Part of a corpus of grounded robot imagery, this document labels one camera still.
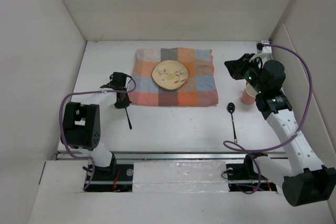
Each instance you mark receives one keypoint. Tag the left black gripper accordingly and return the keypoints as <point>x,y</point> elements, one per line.
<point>124,104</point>

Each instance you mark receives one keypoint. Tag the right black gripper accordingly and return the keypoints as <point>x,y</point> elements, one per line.
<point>235,67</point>

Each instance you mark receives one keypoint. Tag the pink mug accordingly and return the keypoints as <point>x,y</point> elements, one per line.
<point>249,95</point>

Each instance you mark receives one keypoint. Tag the black fork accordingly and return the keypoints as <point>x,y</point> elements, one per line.
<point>128,118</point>

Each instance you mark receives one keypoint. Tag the black spoon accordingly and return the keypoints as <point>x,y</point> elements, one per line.
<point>231,110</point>

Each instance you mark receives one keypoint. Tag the checkered orange blue cloth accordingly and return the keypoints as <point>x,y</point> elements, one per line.
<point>198,90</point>

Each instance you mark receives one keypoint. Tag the beige bird pattern plate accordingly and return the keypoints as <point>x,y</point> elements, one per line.
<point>170,74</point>

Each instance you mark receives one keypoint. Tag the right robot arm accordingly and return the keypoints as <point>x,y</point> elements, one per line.
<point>308,180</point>

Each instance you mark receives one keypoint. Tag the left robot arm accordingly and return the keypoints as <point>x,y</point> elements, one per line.
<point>79,119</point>

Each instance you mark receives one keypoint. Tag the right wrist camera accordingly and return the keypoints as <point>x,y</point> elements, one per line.
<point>263,49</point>

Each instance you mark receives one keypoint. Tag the aluminium front rail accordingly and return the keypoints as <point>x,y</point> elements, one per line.
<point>175,155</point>

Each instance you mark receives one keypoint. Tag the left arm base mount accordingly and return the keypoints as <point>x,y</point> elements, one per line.
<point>116,178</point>

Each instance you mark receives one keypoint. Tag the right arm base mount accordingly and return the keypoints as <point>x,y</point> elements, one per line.
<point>243,178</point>

